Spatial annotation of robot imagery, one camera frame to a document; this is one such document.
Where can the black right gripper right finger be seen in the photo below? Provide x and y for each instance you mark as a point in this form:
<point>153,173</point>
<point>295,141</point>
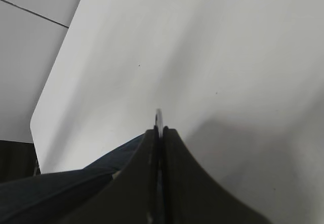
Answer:
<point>191,195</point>

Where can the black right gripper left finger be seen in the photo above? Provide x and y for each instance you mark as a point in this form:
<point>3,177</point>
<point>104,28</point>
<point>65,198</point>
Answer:
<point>132,197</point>

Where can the dark blue lunch bag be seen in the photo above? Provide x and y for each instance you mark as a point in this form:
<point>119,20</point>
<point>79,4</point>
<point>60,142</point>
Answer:
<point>37,199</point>

